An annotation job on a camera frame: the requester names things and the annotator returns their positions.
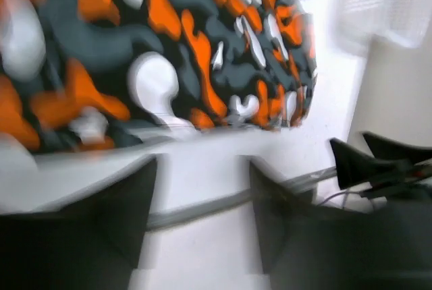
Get white plastic mesh basket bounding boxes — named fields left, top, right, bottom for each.
left=333, top=0, right=431, bottom=57

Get orange camouflage patterned shorts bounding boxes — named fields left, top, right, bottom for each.
left=1, top=0, right=317, bottom=154

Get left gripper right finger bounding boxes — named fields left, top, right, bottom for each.
left=249, top=163, right=431, bottom=290

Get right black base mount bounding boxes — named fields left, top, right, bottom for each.
left=329, top=132, right=431, bottom=202

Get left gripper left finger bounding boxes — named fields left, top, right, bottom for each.
left=1, top=158, right=157, bottom=290

